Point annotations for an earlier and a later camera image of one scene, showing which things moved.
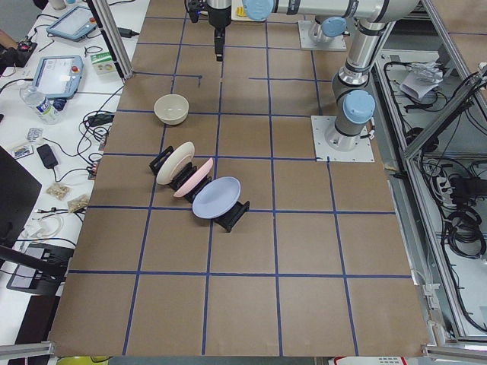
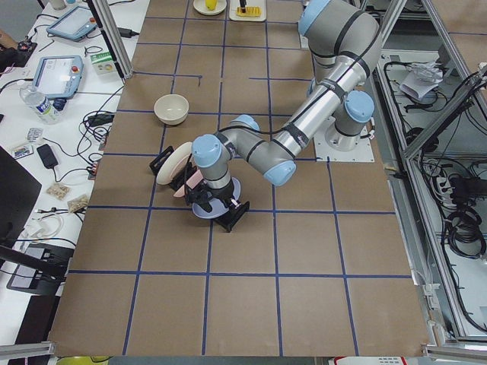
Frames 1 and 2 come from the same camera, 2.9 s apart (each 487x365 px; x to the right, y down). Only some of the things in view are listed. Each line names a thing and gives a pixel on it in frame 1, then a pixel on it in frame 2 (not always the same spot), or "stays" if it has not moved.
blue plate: x=215 y=197 stays
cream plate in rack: x=179 y=160 stays
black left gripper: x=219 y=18 -> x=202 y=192
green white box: x=103 y=63 stays
